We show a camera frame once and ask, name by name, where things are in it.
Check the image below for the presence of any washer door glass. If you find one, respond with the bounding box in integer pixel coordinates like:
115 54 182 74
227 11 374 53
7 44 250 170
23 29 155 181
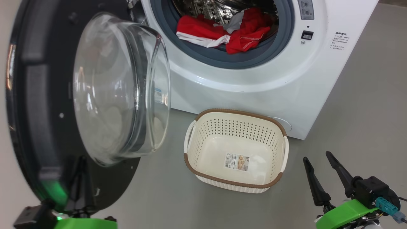
5 0 172 214

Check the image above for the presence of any steel washing machine drum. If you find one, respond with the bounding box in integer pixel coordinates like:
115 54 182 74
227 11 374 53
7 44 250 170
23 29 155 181
172 0 279 24

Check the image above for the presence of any red and white garment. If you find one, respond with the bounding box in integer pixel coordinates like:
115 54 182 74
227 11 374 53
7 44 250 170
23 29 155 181
176 7 274 54

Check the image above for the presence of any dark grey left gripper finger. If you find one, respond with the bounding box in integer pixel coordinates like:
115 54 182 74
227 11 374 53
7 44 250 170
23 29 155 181
83 156 96 214
68 156 84 213

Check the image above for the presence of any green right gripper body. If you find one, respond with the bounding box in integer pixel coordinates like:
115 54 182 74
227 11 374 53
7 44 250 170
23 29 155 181
315 199 382 229

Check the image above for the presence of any round white filter cover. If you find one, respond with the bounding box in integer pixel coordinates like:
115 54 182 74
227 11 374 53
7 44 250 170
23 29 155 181
270 116 288 137

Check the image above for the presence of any grey rubber door gasket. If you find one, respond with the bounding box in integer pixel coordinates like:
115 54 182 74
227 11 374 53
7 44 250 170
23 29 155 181
149 0 295 70

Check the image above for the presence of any teal camera connector cable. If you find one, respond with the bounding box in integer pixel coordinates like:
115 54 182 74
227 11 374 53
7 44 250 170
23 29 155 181
375 197 407 224

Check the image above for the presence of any white front-load washing machine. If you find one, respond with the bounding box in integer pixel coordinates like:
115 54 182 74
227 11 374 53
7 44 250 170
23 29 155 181
127 0 380 140

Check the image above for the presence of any grey instruction sticker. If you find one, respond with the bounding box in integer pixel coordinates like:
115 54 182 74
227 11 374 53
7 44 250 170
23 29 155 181
297 0 315 20

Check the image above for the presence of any cream plastic laundry basket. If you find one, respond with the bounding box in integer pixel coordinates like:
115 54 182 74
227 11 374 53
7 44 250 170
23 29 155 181
183 108 290 194

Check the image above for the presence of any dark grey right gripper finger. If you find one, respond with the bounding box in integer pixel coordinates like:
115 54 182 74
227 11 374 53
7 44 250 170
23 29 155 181
325 151 362 198
303 156 332 207

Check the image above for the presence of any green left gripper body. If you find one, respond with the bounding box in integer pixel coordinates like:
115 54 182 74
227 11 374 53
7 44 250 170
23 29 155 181
54 217 118 229

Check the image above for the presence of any printed product label sticker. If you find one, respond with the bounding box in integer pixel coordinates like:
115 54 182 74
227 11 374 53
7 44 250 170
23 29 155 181
225 152 251 172

